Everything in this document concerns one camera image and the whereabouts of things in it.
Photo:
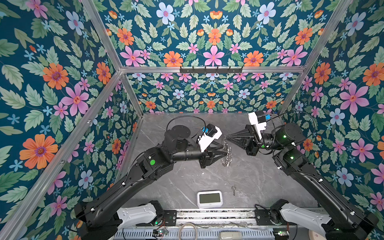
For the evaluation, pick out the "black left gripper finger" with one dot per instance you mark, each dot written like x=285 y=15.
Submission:
x=215 y=146
x=214 y=156

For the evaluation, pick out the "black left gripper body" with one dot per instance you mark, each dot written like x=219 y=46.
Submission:
x=204 y=157

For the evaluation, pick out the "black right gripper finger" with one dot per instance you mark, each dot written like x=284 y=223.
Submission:
x=241 y=142
x=239 y=135

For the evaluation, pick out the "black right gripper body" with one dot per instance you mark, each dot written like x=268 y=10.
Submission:
x=254 y=149

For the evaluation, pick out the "steel key holder plate with rings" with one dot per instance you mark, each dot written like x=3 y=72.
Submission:
x=227 y=148

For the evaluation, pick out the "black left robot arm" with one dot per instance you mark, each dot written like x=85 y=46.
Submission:
x=103 y=217

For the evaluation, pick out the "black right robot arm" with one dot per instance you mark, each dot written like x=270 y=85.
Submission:
x=342 y=220

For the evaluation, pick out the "white digital timer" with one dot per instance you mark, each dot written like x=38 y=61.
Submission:
x=209 y=199

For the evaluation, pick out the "white analog clock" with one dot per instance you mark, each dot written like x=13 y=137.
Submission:
x=315 y=236

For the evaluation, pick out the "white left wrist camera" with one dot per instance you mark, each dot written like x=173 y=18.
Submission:
x=210 y=133

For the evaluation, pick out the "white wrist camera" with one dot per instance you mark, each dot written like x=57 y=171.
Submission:
x=210 y=133
x=258 y=121

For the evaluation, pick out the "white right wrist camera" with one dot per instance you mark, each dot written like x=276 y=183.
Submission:
x=258 y=121

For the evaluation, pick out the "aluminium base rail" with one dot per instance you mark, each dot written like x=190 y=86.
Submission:
x=214 y=216

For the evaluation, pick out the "black hook rail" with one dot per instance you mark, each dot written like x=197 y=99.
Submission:
x=210 y=70

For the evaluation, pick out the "aluminium frame post back left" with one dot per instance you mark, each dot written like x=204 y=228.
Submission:
x=97 y=22

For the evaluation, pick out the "aluminium frame post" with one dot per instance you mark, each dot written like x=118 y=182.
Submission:
x=97 y=22
x=330 y=27

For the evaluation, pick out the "aluminium frame post back right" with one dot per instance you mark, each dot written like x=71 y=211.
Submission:
x=330 y=27

